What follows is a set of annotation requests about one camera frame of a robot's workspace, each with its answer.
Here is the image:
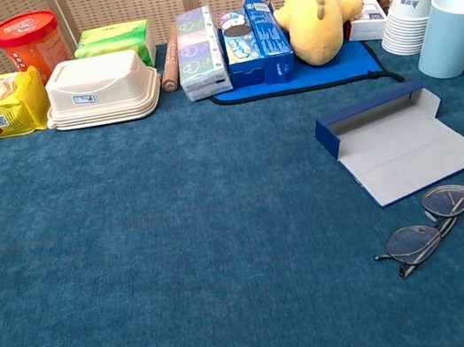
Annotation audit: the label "dark blue open carton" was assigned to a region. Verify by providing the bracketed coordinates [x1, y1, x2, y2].
[241, 0, 300, 88]

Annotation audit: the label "green tissue pack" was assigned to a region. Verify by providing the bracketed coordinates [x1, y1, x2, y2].
[70, 17, 160, 81]

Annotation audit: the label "blue cloth mat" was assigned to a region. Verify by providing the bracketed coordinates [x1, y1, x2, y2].
[197, 0, 406, 117]

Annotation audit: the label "small white box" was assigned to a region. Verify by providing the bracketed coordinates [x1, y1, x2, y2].
[342, 0, 392, 46]

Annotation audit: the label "orange tub with red lid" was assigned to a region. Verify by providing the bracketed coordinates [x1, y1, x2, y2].
[0, 5, 77, 93]

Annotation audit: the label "beige plastic lunch box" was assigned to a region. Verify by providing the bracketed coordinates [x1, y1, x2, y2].
[36, 44, 168, 135]

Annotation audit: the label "blue sandwich cookie box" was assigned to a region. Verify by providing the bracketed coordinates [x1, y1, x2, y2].
[215, 6, 267, 91]

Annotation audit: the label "light blue plastic mug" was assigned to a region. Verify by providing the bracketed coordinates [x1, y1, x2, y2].
[406, 0, 464, 83]

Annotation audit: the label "pastel pocket tissue multipack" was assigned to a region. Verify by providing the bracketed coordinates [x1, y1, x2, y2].
[166, 3, 235, 104]

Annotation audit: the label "blue cardboard glasses case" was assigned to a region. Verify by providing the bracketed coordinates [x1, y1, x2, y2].
[308, 72, 464, 218]

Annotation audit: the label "wooden rolling pin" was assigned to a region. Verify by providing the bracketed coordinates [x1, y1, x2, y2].
[151, 22, 189, 94]

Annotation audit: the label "black wire-frame eyeglasses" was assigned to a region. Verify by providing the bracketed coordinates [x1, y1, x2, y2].
[362, 181, 464, 284]

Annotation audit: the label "yellow plush toy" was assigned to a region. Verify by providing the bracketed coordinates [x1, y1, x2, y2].
[271, 0, 373, 73]

